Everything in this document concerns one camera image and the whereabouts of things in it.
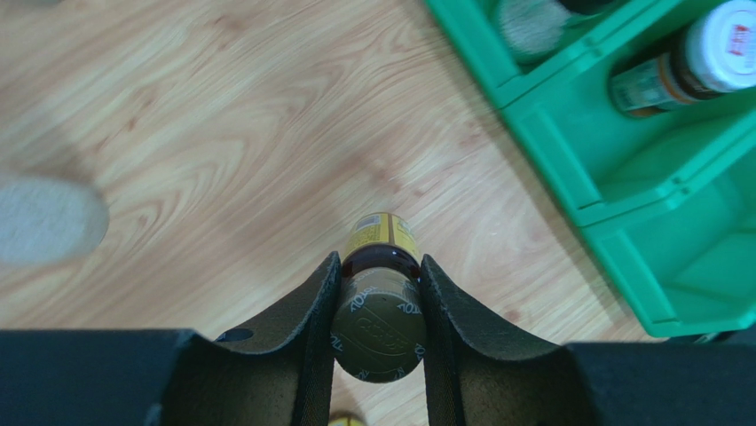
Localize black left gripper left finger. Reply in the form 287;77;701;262
1;253;341;425

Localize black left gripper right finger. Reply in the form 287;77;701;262
420;256;755;425

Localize black lid jar white granules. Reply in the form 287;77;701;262
492;0;613;65

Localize white lid sauce jar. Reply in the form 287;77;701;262
608;1;755;117

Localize small yellow label oil bottle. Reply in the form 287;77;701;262
327;413;366;426

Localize silver lid glass jar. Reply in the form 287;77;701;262
1;173;110;266

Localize green plastic divided bin tray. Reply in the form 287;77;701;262
429;1;755;337

